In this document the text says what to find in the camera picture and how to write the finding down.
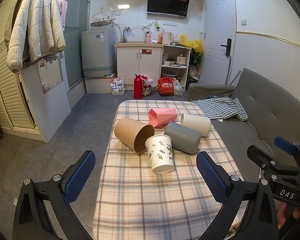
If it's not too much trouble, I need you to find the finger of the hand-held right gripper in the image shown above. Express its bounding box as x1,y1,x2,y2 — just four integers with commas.
247,144,294,179
274,137,300,172

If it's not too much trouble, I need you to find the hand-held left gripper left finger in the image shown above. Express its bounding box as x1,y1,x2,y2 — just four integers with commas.
13,150,96,240

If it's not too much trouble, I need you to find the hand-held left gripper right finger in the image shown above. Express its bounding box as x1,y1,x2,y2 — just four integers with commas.
196,151,282,240

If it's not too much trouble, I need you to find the white leaf-print paper cup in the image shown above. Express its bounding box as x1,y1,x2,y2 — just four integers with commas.
145,134,175,174

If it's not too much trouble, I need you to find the grey plastic cup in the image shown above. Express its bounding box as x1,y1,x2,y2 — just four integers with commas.
164,121,202,154

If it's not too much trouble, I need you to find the cream plastic cup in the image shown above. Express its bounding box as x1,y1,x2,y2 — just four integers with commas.
180,113,212,137

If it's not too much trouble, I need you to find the brown paper cup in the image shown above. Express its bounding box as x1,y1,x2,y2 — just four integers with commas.
114,117,155,155

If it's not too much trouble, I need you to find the pink faceted cup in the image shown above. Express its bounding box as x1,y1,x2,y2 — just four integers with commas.
148,108,178,128

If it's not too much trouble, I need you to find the person's right hand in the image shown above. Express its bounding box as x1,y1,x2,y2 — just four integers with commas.
277,202,300,230

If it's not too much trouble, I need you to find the grey sofa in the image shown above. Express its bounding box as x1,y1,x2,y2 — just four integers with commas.
187,68,300,180

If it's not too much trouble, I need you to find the plaid tablecloth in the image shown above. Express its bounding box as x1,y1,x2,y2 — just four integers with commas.
93,100,248,240

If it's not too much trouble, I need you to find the green checked cloth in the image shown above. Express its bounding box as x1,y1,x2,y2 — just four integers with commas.
191,97,248,122

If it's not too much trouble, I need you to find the white panel with mirror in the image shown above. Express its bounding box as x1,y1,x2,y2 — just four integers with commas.
18,55,72,143

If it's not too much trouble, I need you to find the white washing machine platform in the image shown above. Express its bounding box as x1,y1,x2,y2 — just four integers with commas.
84,72,118,94

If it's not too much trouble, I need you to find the white plastic bag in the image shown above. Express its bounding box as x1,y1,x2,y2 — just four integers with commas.
173,78,185,97

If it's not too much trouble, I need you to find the red gift bag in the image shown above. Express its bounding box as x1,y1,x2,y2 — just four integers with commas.
157,77,175,96

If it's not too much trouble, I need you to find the red thermos flask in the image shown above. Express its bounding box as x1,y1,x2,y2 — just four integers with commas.
133,74,143,99

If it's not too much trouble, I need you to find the cartoon print bag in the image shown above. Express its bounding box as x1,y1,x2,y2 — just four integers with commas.
141,75,158,96

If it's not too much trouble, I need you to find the white open shelf unit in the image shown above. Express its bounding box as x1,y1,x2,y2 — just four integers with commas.
161,45,192,88

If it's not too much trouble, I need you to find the green plant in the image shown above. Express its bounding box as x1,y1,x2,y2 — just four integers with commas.
190,49,203,73

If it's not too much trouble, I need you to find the white sink cabinet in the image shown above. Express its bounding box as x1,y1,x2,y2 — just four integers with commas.
114,42,163,86

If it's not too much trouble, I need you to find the cream louvred closet door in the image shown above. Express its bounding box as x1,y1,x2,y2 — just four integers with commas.
0,0,38,131

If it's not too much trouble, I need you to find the grey washing machine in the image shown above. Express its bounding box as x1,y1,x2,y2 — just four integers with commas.
81,26,116,78

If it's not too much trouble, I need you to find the yellow plastic bag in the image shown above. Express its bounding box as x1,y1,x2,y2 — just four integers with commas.
179,34,204,54

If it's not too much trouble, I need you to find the frosted glass sliding door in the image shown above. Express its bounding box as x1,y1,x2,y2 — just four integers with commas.
64,0,92,91

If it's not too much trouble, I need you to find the white door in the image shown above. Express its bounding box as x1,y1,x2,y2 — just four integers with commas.
201,0,237,87

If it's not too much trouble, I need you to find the white electric kettle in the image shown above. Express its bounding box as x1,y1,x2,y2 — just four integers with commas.
162,31,174,45

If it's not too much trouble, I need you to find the metal faucet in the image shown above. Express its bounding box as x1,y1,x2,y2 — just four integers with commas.
122,26,132,43

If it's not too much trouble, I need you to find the basin on washing machine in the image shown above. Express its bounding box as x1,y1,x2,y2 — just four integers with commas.
90,20,115,29

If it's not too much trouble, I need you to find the white quilted jacket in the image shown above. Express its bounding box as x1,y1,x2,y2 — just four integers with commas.
6,0,66,73

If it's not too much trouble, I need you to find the pink towel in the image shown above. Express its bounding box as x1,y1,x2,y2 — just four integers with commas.
56,0,68,31

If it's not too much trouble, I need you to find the black range hood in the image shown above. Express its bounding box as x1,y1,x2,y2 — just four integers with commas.
147,0,193,18

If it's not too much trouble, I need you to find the mop handle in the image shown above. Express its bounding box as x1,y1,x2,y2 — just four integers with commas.
225,56,233,86

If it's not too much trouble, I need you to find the black door handle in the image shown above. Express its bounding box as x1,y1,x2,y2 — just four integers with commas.
220,38,232,57

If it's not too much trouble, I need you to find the wire clothes hanger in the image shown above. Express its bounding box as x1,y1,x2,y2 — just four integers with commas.
91,7,111,22

